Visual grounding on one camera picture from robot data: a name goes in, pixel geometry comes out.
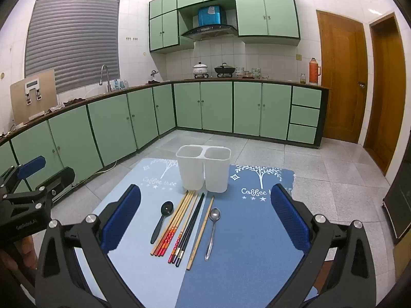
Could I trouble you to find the black cabinet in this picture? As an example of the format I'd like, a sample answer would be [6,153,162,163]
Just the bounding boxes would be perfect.
[382,173,411,244]

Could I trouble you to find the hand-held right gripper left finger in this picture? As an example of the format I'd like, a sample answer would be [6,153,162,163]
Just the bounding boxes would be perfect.
[34,184,142,308]

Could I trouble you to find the white two-compartment utensil holder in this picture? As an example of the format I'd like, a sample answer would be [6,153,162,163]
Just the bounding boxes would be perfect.
[175,145,232,193]

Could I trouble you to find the dark blue printed mat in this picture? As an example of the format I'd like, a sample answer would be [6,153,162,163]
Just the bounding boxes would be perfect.
[175,163,318,308]

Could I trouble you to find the green wall cabinets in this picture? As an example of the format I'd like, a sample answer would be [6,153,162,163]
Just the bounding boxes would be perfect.
[148,0,301,54]

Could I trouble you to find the red-patterned bamboo chopstick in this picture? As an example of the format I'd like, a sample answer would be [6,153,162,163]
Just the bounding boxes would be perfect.
[154,190,191,257]
[150,190,189,256]
[157,190,194,258]
[161,191,197,258]

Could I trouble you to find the orange thermos flask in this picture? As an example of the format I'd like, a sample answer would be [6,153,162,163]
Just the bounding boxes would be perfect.
[309,58,322,85]

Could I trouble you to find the bundle of mixed chopsticks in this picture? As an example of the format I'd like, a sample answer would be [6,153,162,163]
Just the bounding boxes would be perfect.
[167,192,203,264]

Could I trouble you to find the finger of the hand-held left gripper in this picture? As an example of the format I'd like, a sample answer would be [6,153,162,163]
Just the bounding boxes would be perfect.
[32,167,76,206]
[0,156,46,193]

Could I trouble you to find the metal spoon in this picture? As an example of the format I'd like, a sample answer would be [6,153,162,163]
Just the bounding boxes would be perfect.
[205,207,221,261]

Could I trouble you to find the gas stove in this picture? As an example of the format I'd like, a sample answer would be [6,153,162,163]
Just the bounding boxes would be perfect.
[184,73,235,80]

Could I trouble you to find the metal sink faucet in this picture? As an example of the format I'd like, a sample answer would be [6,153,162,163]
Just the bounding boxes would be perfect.
[99,65,112,92]

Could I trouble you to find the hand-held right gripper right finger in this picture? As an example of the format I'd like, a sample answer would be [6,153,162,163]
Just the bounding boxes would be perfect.
[270,184,377,308]

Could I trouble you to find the range hood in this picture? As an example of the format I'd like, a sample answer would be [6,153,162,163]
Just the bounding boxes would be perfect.
[180,5,238,42]

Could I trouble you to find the wooden board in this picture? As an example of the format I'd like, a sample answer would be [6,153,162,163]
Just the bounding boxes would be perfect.
[10,69,58,126]

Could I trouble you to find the black chopstick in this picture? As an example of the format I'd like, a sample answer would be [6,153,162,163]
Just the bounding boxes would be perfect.
[175,193,205,267]

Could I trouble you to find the white floor cable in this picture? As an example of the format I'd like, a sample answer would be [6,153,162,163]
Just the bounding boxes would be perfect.
[74,160,118,183]

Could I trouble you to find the grey window blind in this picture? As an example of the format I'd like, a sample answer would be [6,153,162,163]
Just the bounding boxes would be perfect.
[25,0,121,94]

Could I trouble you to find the light blue printed mat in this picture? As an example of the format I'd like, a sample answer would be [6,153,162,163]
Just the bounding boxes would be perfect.
[51,157,206,308]

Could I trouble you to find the plain bamboo chopstick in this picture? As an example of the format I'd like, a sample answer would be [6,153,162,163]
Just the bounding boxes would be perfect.
[186,196,215,271]

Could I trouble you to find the green base cabinets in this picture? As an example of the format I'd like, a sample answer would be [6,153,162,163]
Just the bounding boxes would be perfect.
[0,80,330,196]

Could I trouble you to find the black plastic spoon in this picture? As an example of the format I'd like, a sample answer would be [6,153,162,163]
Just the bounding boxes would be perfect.
[150,201,174,245]

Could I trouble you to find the wooden door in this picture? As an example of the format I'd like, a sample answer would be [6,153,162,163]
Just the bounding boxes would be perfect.
[364,13,407,176]
[316,9,368,144]

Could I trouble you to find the person's left hand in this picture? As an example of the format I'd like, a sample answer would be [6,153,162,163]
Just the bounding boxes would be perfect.
[0,235,40,283]

